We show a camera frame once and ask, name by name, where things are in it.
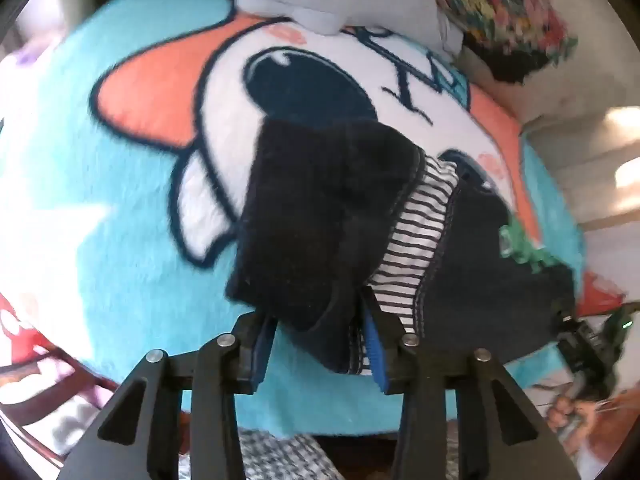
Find dark red wooden frame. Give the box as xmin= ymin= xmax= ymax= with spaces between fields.
xmin=0 ymin=349 xmax=118 ymax=453

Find turquoise cartoon printed blanket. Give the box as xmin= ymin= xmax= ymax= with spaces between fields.
xmin=0 ymin=0 xmax=626 ymax=436

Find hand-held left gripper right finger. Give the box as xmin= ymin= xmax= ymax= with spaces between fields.
xmin=359 ymin=286 xmax=583 ymax=480

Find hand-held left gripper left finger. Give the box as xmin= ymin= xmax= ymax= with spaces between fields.
xmin=57 ymin=310 xmax=279 ymax=480

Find person's right hand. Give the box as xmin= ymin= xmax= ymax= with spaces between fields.
xmin=545 ymin=394 xmax=593 ymax=431

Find cream floral print pillow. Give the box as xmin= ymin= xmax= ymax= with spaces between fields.
xmin=427 ymin=0 xmax=581 ymax=86

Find black pants with striped lining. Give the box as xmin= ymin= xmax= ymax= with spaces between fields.
xmin=225 ymin=119 xmax=576 ymax=376

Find black white checked cloth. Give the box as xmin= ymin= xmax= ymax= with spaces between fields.
xmin=235 ymin=427 xmax=461 ymax=480

